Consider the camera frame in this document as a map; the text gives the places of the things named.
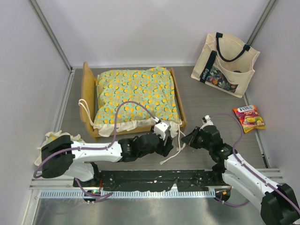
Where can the aluminium rail with cable duct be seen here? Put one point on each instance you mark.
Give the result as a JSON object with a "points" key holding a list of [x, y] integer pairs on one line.
{"points": [[65, 187]]}

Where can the Fox's candy packet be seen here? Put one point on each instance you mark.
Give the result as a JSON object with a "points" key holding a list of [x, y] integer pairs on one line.
{"points": [[249, 118]]}

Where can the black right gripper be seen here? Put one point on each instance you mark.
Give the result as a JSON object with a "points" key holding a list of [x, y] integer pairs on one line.
{"points": [[190, 139]]}

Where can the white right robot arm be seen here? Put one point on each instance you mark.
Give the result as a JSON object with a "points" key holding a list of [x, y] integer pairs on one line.
{"points": [[276, 203]]}

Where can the beige canvas tote bag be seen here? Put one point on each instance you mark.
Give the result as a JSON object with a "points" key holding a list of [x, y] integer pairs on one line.
{"points": [[226, 63]]}

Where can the wooden pet bed frame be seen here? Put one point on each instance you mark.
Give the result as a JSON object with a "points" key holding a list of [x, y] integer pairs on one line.
{"points": [[88, 98]]}

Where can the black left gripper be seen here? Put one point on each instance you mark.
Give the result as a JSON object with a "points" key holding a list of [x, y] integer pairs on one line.
{"points": [[164, 149]]}

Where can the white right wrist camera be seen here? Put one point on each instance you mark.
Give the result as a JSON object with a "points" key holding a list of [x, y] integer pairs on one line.
{"points": [[206, 121]]}

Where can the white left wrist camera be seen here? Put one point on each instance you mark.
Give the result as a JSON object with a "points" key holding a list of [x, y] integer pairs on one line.
{"points": [[161, 128]]}

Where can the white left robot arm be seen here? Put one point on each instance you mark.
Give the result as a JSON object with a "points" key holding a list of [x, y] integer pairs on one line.
{"points": [[63, 156]]}

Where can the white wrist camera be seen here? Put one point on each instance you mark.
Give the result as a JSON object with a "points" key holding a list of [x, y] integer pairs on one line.
{"points": [[206, 121], [161, 128]]}

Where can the lemon print pet mattress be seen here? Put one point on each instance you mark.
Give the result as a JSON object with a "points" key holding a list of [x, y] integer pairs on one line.
{"points": [[128, 101]]}

